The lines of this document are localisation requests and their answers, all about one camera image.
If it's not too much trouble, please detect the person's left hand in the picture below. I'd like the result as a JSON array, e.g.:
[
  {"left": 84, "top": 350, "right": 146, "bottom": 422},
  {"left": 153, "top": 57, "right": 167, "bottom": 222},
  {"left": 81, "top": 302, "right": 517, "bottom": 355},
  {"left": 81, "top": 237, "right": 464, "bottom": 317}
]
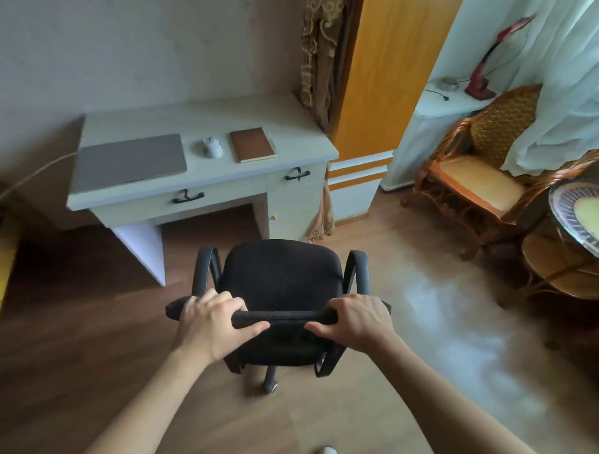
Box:
[{"left": 173, "top": 288, "right": 271, "bottom": 365}]

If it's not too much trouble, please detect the person's right hand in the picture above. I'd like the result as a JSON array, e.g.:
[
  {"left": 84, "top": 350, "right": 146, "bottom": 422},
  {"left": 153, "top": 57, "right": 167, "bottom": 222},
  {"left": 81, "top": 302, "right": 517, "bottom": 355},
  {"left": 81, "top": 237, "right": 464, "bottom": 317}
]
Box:
[{"left": 304, "top": 293, "right": 399, "bottom": 359}]

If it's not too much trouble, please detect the black office chair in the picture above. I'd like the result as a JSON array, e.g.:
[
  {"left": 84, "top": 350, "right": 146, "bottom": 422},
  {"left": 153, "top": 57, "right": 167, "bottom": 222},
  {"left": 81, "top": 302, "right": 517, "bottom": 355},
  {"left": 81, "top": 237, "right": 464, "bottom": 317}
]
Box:
[{"left": 164, "top": 239, "right": 393, "bottom": 396}]

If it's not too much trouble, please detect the white mouse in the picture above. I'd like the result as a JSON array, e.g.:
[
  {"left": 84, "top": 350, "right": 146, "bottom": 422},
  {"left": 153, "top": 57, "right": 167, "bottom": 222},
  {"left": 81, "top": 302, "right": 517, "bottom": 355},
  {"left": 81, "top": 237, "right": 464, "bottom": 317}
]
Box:
[{"left": 202, "top": 136, "right": 225, "bottom": 160}]

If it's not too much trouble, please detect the silver laptop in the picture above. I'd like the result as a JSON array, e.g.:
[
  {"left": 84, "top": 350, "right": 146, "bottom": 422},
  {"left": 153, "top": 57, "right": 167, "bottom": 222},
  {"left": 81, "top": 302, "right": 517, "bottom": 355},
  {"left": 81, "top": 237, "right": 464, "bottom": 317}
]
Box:
[{"left": 70, "top": 133, "right": 188, "bottom": 195}]

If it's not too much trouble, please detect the brown notebook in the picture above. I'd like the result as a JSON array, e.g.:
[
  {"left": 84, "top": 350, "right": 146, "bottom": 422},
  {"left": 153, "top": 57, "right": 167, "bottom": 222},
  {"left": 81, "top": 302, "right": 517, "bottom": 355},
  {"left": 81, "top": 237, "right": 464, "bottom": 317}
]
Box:
[{"left": 228, "top": 127, "right": 277, "bottom": 164}]

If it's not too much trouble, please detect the white charger with cable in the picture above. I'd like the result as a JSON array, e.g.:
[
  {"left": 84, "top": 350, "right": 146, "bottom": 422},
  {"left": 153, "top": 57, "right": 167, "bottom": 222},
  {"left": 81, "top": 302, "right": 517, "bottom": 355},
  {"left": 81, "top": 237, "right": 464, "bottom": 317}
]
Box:
[{"left": 0, "top": 150, "right": 79, "bottom": 205}]

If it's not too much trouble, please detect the person's right forearm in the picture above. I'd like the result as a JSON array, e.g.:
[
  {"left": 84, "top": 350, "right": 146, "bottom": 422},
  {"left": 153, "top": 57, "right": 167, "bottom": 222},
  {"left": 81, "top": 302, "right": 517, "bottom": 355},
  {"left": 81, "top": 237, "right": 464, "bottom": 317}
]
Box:
[{"left": 369, "top": 334, "right": 537, "bottom": 454}]

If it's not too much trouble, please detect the person's left forearm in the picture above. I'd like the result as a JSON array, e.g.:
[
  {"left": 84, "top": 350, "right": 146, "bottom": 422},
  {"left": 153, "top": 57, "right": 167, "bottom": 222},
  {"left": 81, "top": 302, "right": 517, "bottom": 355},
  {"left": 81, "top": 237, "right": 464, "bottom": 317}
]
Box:
[{"left": 84, "top": 348, "right": 214, "bottom": 454}]

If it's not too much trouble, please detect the white desk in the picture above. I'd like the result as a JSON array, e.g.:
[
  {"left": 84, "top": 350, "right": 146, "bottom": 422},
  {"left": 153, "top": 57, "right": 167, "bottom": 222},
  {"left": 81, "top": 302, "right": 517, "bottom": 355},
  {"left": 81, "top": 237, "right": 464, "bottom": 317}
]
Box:
[{"left": 66, "top": 93, "right": 340, "bottom": 287}]

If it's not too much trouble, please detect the red desk lamp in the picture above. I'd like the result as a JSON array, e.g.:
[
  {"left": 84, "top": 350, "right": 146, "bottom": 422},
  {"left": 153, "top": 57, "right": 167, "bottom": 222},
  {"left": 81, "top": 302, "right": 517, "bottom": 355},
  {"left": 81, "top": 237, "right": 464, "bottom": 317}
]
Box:
[{"left": 464, "top": 16, "right": 537, "bottom": 102}]

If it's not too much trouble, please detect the white cabinet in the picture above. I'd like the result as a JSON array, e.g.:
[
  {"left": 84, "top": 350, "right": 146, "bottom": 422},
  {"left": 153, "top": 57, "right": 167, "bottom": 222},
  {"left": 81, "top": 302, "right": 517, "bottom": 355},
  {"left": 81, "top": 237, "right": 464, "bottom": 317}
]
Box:
[{"left": 379, "top": 82, "right": 497, "bottom": 193}]

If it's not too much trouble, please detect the round glass rattan table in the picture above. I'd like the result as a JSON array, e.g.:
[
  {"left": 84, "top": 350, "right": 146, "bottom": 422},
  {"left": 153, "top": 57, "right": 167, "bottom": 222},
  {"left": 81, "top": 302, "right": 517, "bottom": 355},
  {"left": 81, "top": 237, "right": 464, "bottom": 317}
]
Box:
[{"left": 495, "top": 182, "right": 599, "bottom": 309}]

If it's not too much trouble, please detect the brown patterned curtain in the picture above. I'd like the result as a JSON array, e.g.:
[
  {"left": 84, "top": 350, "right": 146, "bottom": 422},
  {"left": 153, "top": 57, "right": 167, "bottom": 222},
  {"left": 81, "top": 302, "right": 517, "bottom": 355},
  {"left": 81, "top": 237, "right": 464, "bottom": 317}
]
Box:
[{"left": 298, "top": 0, "right": 356, "bottom": 243}]

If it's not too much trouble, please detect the pale sheer curtain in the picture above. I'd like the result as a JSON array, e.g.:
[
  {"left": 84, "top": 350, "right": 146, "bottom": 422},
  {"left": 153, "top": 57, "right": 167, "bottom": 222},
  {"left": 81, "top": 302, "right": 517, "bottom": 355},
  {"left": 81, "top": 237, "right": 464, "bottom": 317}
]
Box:
[{"left": 499, "top": 0, "right": 599, "bottom": 178}]

